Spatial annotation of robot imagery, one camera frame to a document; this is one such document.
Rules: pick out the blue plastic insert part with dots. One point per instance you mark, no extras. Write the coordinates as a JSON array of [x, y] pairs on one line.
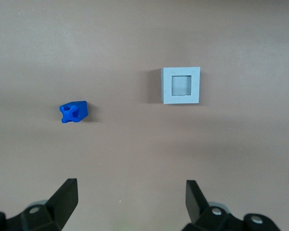
[[74, 111]]

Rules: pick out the brown table cover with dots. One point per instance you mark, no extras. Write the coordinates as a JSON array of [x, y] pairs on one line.
[[135, 36]]

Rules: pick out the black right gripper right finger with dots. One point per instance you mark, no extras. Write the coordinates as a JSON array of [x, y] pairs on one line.
[[195, 204]]

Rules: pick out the gray square base block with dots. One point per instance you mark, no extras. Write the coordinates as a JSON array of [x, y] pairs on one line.
[[167, 96]]

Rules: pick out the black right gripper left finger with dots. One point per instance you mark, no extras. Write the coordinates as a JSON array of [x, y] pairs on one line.
[[60, 204]]

